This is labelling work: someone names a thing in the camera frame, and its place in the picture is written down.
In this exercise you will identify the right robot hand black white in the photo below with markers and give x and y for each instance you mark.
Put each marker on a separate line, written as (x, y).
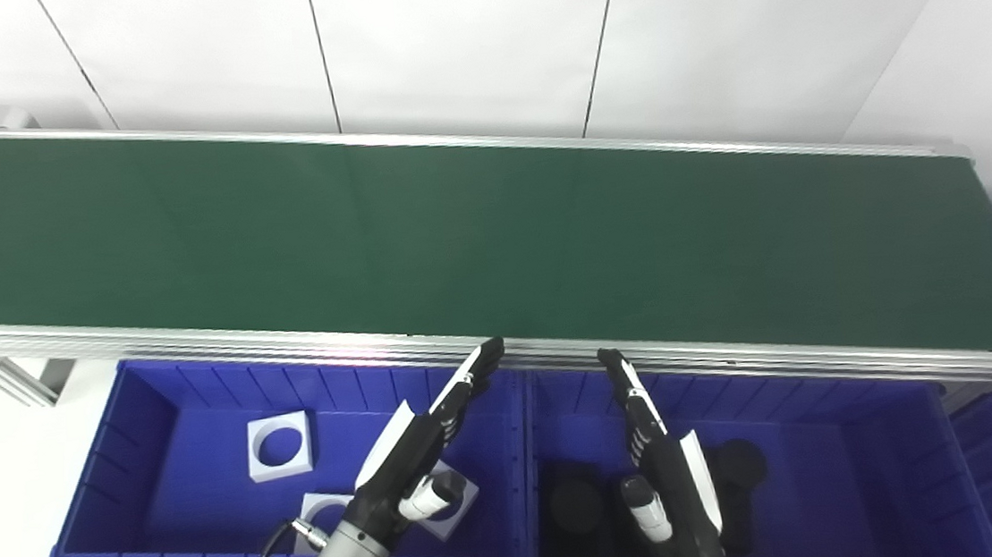
(681, 496)

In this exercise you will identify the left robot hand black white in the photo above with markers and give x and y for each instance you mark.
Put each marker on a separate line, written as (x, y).
(405, 466)

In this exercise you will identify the aluminium conveyor leg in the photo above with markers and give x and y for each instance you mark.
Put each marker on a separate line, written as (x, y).
(11, 379)

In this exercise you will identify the green conveyor belt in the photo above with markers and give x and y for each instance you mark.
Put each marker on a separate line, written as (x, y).
(196, 341)
(456, 237)

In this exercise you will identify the white square part round hole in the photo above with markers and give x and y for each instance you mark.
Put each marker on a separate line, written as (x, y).
(259, 465)
(312, 510)
(466, 496)

